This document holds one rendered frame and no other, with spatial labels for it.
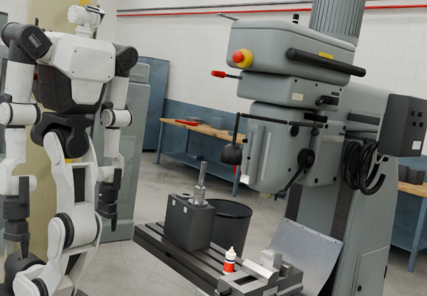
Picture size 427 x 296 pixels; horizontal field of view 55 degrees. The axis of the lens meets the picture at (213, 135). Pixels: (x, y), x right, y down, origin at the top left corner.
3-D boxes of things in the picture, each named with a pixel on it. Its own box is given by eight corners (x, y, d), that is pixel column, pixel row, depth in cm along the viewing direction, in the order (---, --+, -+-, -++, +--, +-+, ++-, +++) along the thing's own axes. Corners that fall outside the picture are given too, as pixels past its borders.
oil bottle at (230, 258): (227, 276, 159) (232, 249, 157) (220, 272, 162) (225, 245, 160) (234, 274, 162) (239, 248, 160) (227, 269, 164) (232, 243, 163)
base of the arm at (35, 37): (-8, 44, 149) (6, 16, 150) (24, 61, 159) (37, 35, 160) (11, 48, 140) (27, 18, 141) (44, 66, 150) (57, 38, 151)
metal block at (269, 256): (271, 273, 148) (274, 257, 147) (258, 266, 152) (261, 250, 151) (279, 270, 151) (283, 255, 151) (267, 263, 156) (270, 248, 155)
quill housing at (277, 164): (272, 199, 140) (288, 106, 136) (230, 182, 155) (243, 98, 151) (304, 195, 153) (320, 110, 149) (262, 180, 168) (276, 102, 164)
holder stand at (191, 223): (187, 251, 176) (194, 206, 174) (162, 232, 194) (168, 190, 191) (210, 248, 183) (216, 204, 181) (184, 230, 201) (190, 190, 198)
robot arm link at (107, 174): (91, 190, 187) (93, 165, 186) (110, 187, 196) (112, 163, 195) (107, 195, 181) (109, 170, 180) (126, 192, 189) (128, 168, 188)
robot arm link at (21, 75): (-9, 119, 150) (-3, 58, 147) (25, 121, 160) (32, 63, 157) (6, 126, 143) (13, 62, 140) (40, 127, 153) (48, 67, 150)
